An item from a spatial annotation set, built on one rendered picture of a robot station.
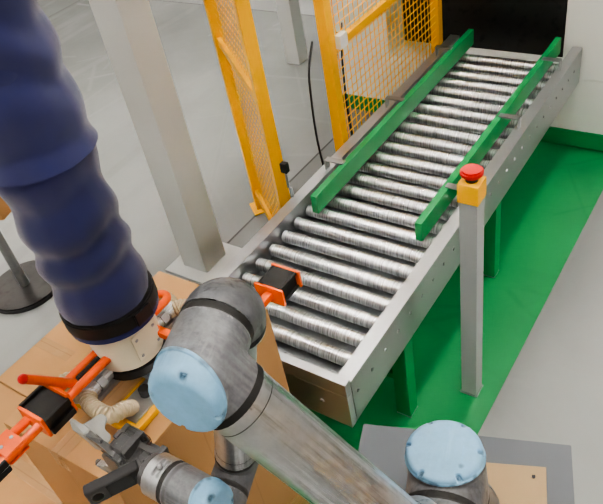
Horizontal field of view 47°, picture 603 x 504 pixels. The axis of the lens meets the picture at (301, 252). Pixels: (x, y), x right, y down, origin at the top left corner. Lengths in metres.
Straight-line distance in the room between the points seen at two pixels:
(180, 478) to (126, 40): 1.92
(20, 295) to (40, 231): 2.39
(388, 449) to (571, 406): 1.18
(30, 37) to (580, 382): 2.30
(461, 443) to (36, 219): 0.92
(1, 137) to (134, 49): 1.62
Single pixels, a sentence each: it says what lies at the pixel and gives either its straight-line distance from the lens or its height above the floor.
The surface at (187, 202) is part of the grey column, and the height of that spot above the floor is 0.44.
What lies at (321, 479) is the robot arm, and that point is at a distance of 1.09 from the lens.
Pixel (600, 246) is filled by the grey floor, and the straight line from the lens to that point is 3.47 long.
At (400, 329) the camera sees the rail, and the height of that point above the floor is 0.51.
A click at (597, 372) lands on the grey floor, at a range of 2.94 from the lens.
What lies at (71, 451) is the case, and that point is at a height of 0.94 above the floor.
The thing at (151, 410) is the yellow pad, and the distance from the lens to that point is 1.71.
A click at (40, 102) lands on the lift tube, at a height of 1.74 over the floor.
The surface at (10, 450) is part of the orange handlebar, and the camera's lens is 1.63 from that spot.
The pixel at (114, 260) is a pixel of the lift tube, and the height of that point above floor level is 1.35.
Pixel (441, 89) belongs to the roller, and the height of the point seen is 0.54.
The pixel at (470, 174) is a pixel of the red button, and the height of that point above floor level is 1.04.
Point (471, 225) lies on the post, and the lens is 2.20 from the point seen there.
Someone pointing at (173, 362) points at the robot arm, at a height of 1.57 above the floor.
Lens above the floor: 2.24
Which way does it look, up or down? 40 degrees down
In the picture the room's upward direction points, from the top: 12 degrees counter-clockwise
